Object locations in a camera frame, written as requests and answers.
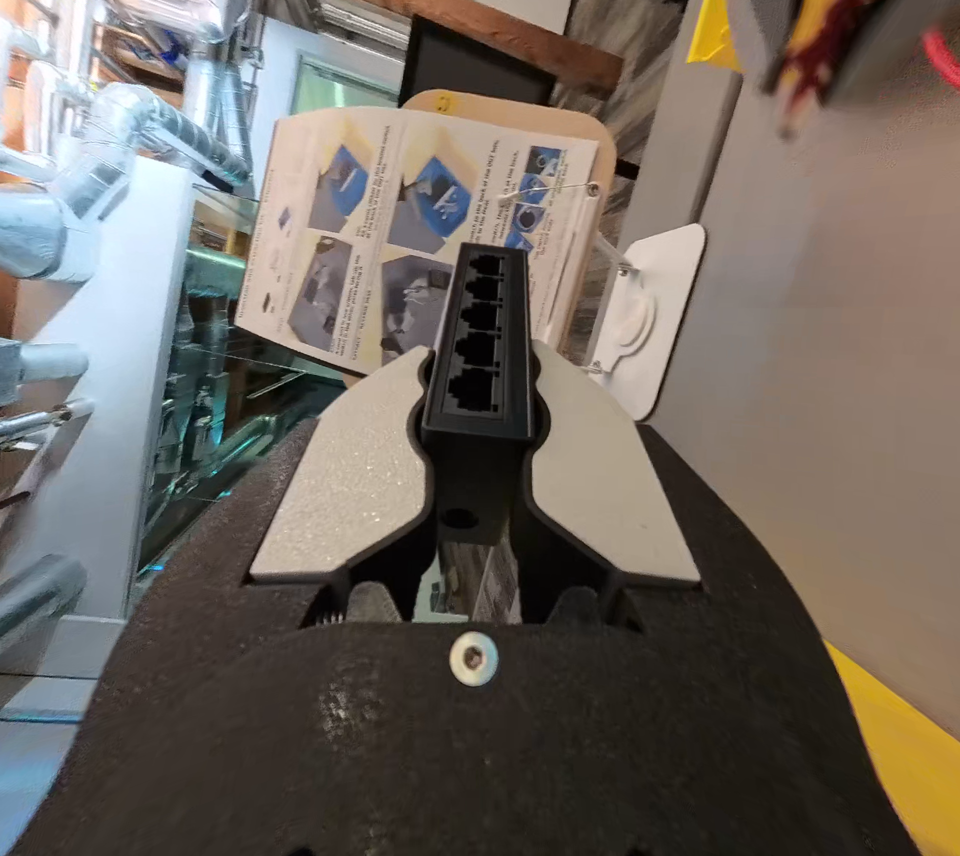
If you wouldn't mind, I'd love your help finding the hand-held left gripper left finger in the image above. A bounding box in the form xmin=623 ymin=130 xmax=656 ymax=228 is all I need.
xmin=245 ymin=347 xmax=439 ymax=587

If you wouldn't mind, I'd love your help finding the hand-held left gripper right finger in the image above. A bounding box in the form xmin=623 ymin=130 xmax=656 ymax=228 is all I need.
xmin=519 ymin=344 xmax=703 ymax=590

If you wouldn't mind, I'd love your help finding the red ethernet cable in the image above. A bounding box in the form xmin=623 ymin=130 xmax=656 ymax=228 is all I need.
xmin=768 ymin=0 xmax=960 ymax=137

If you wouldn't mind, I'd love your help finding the yellow plastic bin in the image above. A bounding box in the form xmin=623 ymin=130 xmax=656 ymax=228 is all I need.
xmin=687 ymin=0 xmax=744 ymax=73
xmin=822 ymin=639 xmax=960 ymax=856

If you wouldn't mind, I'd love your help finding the black ethernet port box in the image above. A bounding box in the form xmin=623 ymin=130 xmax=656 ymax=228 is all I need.
xmin=420 ymin=245 xmax=538 ymax=550

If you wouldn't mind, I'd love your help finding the white sign base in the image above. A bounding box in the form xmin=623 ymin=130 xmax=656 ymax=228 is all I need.
xmin=578 ymin=224 xmax=706 ymax=422

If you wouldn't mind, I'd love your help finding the white pillar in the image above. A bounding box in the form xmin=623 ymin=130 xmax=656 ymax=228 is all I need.
xmin=0 ymin=159 xmax=196 ymax=617

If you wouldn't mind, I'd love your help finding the printed instruction sheet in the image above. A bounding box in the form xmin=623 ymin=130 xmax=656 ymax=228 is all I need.
xmin=237 ymin=107 xmax=601 ymax=355

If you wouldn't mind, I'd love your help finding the computer monitor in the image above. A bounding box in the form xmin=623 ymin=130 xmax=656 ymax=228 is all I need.
xmin=398 ymin=14 xmax=559 ymax=110

